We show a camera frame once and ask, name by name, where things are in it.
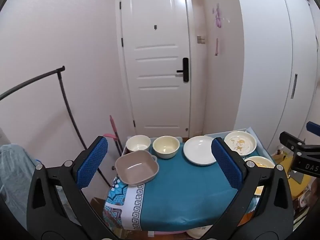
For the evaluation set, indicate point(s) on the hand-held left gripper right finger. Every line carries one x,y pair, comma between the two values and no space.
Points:
227,165

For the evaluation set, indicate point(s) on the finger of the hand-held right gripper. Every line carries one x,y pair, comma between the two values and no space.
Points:
314,127
307,160

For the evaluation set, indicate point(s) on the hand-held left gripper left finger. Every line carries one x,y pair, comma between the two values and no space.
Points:
92,162

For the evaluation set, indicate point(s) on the cream plate with cartoon print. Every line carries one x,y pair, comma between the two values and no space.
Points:
240,143

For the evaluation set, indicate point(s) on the plain white plate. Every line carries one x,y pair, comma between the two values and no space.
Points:
198,150

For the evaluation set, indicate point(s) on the beige square baking dish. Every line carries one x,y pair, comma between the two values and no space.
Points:
136,168

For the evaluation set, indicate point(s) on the yellow box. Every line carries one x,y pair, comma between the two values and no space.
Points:
282,158

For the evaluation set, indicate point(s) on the cream plate with yellow inside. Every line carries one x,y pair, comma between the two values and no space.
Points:
260,162

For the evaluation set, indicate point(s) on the brown cardboard box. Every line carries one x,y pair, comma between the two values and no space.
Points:
98,203

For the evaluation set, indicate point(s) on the teal patterned tablecloth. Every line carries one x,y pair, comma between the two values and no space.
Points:
187,192

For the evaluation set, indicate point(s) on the white bowl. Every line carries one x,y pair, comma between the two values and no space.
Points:
138,143

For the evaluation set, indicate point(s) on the cream bowl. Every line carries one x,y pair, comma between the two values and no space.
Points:
165,146

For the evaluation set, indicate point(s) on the black clothes rack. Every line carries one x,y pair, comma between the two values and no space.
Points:
64,98

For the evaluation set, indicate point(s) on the white patterned dish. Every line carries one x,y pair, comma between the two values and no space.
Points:
198,232

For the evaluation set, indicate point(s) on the white wardrobe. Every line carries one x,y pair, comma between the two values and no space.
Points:
270,67

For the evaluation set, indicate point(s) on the grey cloth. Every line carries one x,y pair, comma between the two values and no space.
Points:
13,170

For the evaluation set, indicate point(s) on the white panel door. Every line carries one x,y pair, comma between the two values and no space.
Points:
155,80

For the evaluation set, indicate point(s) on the pink wall sticker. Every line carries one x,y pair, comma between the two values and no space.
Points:
216,46

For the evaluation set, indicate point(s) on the wall light switch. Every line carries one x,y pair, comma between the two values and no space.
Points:
200,39

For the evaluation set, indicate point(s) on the purple wall decoration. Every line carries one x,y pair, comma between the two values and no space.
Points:
218,17

